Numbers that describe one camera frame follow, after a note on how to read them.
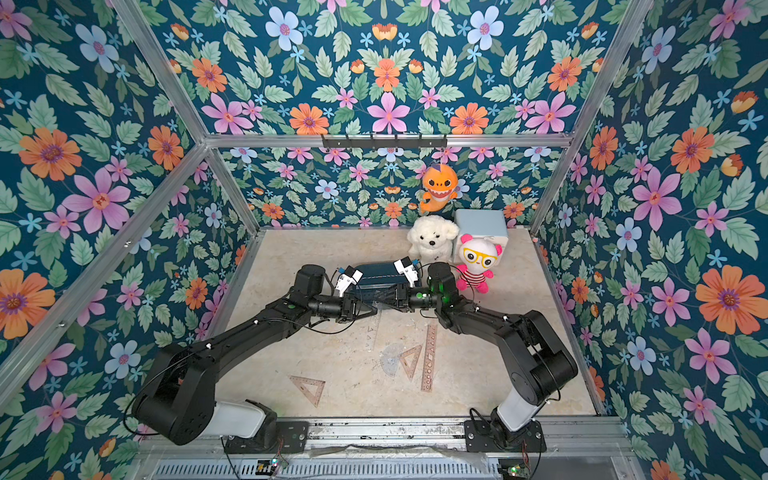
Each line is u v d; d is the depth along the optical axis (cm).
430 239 95
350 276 77
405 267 78
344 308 71
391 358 87
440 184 96
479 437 73
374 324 77
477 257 93
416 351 88
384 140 92
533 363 46
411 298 75
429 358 87
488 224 99
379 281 106
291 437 73
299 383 82
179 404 42
